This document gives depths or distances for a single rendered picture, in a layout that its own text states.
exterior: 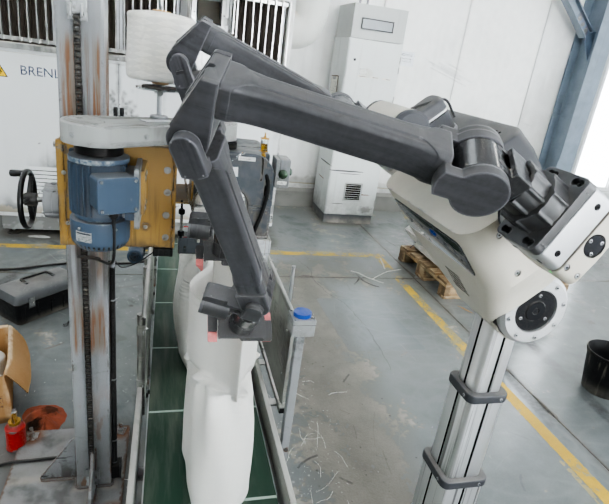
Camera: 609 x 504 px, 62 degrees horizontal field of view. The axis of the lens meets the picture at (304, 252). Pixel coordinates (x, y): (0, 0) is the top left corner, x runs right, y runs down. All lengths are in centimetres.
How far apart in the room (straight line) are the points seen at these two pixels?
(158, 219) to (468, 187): 111
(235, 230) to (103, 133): 60
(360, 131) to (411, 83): 548
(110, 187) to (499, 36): 574
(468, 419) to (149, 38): 117
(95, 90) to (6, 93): 286
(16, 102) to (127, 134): 309
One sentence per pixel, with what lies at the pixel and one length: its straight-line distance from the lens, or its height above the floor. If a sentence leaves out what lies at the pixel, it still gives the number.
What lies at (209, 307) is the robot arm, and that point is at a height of 115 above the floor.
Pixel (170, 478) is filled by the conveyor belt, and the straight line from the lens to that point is 175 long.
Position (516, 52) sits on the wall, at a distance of 676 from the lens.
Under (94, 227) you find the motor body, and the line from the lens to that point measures 140.
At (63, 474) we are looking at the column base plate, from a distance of 230.
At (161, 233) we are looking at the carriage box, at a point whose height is 107.
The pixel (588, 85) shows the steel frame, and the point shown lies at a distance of 695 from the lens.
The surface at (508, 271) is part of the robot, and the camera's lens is 95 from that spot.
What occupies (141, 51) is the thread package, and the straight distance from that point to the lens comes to 132.
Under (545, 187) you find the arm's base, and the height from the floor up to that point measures 151.
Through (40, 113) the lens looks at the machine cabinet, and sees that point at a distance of 438.
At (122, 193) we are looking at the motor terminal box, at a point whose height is 127.
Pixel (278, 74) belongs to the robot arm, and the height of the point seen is 159.
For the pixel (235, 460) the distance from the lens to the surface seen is 145.
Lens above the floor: 163
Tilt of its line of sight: 21 degrees down
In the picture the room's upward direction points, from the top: 8 degrees clockwise
